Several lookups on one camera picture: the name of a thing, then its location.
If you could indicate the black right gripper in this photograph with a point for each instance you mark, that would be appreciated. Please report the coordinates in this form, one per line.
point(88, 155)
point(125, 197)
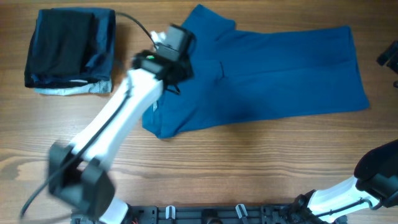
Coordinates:
point(389, 54)

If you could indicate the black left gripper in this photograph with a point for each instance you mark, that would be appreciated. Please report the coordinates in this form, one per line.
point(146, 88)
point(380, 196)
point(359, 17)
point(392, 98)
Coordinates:
point(188, 70)

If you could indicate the blue polo shirt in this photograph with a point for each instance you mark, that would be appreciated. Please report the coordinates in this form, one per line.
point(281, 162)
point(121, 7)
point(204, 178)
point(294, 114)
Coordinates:
point(242, 76)

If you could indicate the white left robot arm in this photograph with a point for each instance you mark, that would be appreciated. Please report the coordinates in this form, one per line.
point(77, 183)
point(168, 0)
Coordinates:
point(78, 172)

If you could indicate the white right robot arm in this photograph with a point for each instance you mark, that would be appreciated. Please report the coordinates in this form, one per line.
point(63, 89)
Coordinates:
point(373, 186)

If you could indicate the navy blue folded garment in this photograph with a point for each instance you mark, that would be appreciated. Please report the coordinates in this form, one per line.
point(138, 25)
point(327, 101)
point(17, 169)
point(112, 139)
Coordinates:
point(99, 63)

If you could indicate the white folded garment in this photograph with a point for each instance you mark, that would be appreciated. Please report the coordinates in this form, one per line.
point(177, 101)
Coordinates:
point(74, 87)

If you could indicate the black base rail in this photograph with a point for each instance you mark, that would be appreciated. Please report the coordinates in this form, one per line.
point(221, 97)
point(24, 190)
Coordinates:
point(265, 214)

